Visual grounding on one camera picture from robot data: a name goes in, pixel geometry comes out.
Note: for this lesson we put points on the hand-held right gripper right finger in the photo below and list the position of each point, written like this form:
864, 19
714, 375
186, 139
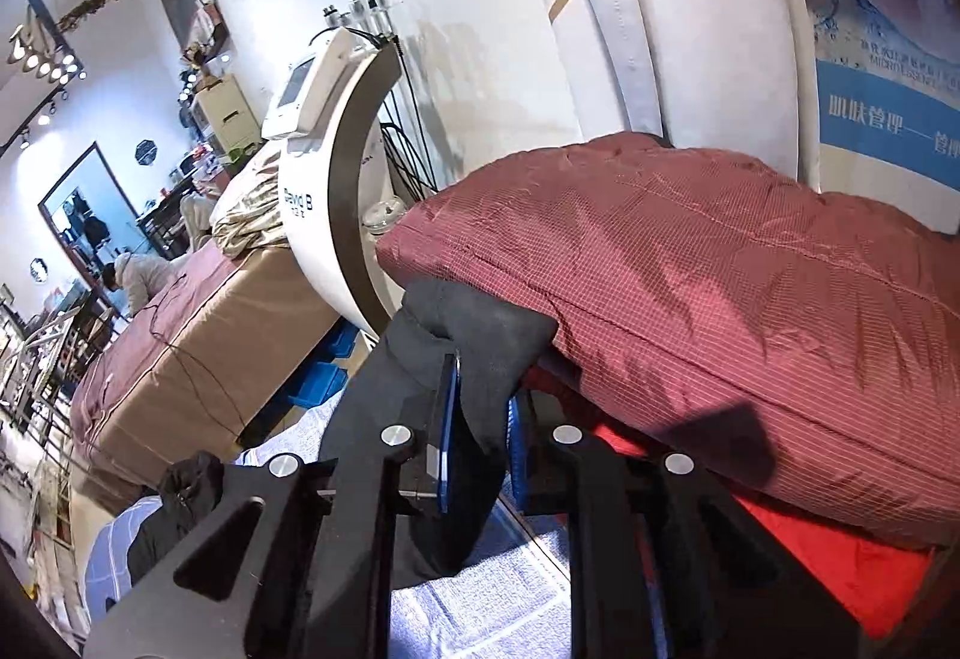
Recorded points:
514, 438

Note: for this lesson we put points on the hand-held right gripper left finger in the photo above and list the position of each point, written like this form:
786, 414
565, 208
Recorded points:
450, 438

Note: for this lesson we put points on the black padded jacket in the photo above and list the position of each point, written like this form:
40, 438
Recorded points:
480, 337

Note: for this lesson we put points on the blue plastic bins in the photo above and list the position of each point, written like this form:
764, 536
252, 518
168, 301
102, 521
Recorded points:
322, 374

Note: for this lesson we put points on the blue checked bed sheet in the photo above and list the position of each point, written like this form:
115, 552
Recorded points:
480, 606

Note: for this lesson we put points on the dark red checked pillow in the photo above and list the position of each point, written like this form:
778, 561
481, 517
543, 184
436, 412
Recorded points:
675, 284

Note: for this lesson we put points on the glass jar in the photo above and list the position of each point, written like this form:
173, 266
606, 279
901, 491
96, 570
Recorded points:
384, 218

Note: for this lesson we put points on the brown covered massage bed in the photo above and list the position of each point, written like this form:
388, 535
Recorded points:
210, 337

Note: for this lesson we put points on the white curved beauty machine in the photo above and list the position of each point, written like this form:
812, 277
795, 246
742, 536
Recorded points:
322, 179

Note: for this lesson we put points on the crumpled gold blanket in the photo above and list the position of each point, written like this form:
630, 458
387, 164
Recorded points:
247, 209

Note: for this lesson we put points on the red cloth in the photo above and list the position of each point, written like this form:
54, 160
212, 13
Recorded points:
840, 554

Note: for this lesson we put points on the white drawer cabinet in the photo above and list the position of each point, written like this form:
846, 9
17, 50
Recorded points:
221, 112

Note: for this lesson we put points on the wall mirror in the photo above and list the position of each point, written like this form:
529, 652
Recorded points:
86, 217

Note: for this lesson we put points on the wall poster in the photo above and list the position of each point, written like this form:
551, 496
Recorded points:
885, 29

